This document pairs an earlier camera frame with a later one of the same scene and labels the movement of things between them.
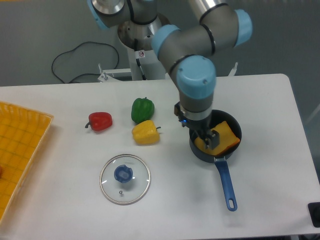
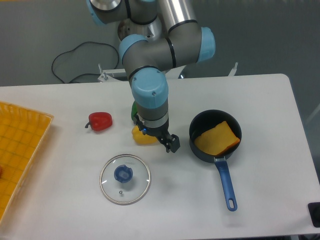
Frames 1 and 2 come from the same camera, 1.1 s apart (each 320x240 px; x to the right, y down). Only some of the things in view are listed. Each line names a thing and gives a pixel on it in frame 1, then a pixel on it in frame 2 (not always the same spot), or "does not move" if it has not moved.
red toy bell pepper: x=99 y=121 does not move
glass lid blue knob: x=125 y=179 does not move
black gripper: x=200 y=126 → x=161 y=133
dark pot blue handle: x=218 y=117 does not move
